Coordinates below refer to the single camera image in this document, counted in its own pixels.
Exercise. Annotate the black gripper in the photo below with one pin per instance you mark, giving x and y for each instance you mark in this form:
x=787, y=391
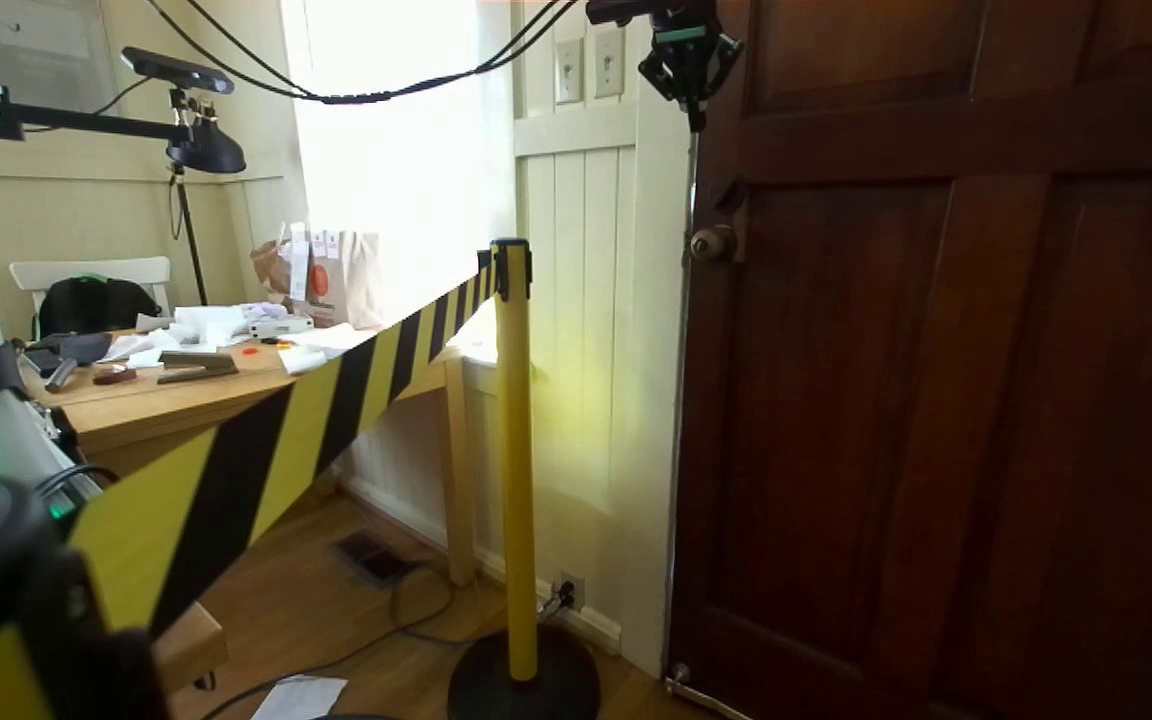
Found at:
x=684, y=51

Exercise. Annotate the dark brown wooden door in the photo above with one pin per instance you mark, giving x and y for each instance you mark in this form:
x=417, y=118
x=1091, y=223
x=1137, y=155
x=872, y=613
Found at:
x=951, y=403

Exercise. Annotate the round brass door knob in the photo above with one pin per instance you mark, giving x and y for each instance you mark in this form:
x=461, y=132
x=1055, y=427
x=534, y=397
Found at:
x=715, y=240

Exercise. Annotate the white paper bag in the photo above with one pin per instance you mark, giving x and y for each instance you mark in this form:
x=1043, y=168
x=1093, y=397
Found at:
x=354, y=275

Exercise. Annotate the brown paper bag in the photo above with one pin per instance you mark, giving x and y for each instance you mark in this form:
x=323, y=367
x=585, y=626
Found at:
x=279, y=275

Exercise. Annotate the black desk lamp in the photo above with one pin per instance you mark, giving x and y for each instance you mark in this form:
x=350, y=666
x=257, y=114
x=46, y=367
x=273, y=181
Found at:
x=209, y=147

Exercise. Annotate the pile of white papers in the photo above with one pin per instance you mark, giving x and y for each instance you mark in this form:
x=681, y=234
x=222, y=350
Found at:
x=217, y=325

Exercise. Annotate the yellow black striped barrier belt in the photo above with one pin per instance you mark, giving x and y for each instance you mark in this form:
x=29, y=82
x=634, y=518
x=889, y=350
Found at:
x=268, y=463

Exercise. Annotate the grey flat desk device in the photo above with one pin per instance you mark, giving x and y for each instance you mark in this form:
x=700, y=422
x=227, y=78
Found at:
x=199, y=367

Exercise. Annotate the horizontal boom bar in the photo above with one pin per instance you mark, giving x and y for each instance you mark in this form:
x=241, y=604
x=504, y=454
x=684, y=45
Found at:
x=68, y=120

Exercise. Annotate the black bag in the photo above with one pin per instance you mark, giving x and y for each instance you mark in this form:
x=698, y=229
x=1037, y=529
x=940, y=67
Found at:
x=97, y=307

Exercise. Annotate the yellow black barrier tape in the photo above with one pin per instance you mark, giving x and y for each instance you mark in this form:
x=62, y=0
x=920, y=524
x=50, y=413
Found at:
x=138, y=403

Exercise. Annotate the white chair backrest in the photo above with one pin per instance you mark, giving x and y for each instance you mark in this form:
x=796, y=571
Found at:
x=81, y=266

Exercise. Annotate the white paper sheet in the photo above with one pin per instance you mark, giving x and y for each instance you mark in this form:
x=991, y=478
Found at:
x=299, y=697

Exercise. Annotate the light wooden block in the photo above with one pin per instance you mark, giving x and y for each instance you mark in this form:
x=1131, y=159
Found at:
x=195, y=646

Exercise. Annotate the black blurry foreground object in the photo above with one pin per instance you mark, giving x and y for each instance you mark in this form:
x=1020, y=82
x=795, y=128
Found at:
x=0, y=584

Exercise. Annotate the white wall switch plate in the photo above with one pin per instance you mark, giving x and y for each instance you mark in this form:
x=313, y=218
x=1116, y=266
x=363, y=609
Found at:
x=604, y=63
x=564, y=70

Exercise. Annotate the yellow stanchion post black base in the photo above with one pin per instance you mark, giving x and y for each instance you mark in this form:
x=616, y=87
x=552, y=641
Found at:
x=517, y=464

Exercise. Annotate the black camera on stand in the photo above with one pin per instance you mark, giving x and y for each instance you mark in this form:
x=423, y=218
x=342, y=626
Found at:
x=177, y=67

